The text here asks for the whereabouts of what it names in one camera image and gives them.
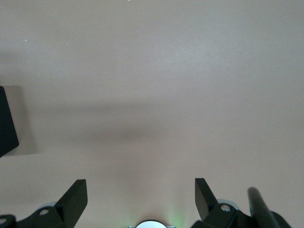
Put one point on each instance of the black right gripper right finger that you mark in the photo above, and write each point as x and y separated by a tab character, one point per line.
209	211

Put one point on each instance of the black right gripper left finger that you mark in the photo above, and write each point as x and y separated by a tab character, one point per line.
69	209

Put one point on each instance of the black plastic box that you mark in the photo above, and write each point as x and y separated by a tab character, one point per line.
7	123

